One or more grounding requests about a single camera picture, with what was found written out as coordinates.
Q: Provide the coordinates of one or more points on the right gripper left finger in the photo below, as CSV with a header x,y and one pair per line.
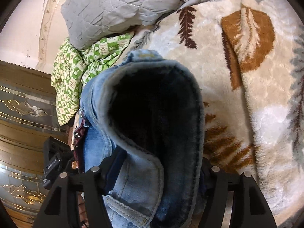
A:
x,y
60,208

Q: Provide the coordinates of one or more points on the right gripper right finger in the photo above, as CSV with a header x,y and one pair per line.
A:
x,y
249,206

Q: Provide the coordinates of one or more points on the green checkered quilt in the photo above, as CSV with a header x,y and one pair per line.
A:
x,y
74,68

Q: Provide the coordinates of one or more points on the grey quilted pillow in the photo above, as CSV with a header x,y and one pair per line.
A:
x,y
88,21

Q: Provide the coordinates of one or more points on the beige leaf pattern blanket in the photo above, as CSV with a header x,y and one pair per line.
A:
x,y
247,57

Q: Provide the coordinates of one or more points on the blue denim jeans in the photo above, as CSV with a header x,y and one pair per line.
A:
x,y
152,108

